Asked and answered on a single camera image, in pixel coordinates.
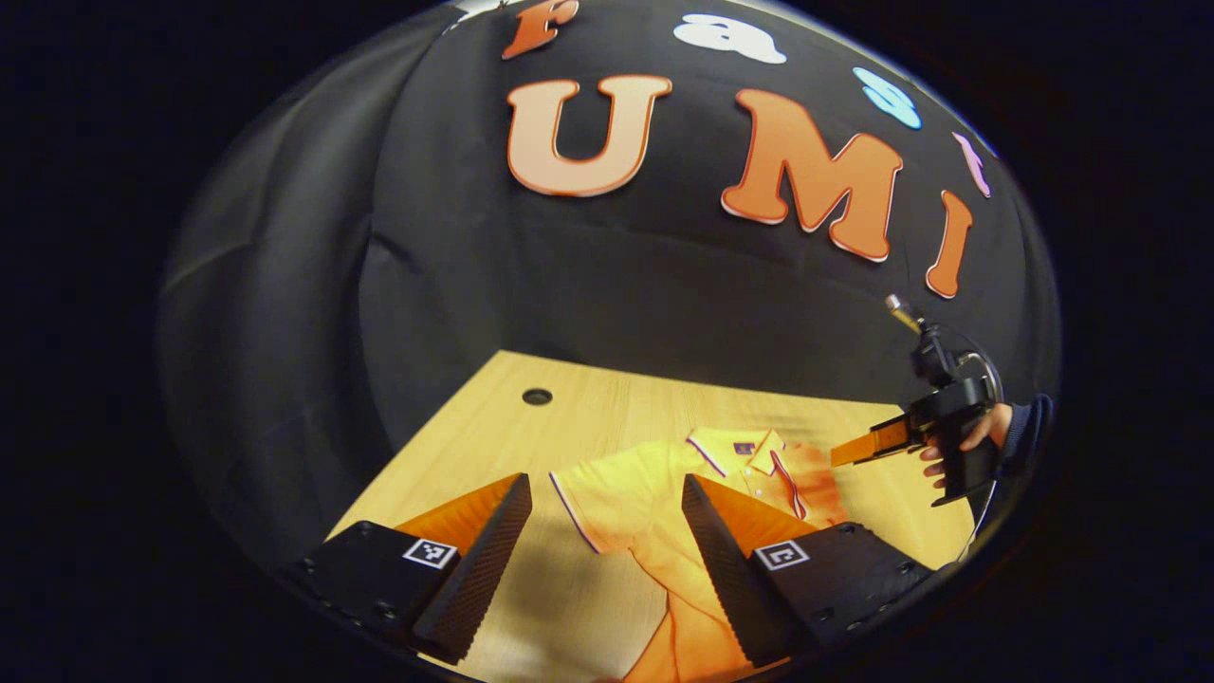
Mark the orange T-shirt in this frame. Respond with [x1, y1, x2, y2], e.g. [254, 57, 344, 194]
[548, 427, 852, 683]

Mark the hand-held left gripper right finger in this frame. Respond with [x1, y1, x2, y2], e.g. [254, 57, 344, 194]
[680, 472, 937, 670]

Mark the thin gripper cable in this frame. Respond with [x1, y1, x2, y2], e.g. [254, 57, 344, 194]
[963, 479, 1000, 563]

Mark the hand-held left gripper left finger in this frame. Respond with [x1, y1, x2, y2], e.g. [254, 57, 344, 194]
[285, 471, 534, 667]

